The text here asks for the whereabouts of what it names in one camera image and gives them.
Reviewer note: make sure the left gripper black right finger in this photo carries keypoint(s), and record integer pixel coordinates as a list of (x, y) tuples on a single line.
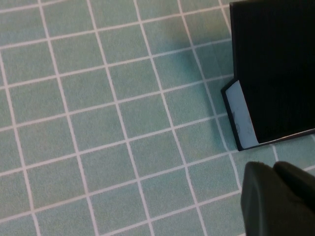
[(297, 182)]

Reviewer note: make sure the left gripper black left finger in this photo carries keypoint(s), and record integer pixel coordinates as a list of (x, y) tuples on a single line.
[(265, 209)]

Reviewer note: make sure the black rectangular glasses case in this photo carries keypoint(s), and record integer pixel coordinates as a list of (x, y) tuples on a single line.
[(273, 73)]

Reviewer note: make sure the green white-checked tablecloth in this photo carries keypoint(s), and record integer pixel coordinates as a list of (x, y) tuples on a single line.
[(110, 123)]

